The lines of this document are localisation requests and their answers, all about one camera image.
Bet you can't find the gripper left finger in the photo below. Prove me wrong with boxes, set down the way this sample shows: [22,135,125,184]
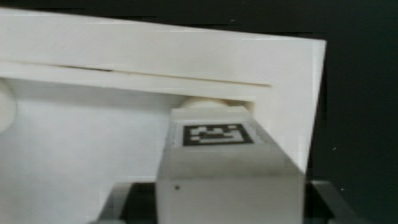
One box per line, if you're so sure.
[93,182,157,224]

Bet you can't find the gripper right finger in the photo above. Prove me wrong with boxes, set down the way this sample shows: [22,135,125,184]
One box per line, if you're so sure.
[303,180,358,224]

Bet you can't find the white square table top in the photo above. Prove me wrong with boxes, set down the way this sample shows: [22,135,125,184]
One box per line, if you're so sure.
[0,7,324,224]

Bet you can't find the white table leg with tag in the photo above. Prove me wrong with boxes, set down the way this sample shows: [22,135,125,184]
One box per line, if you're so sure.
[0,79,17,134]

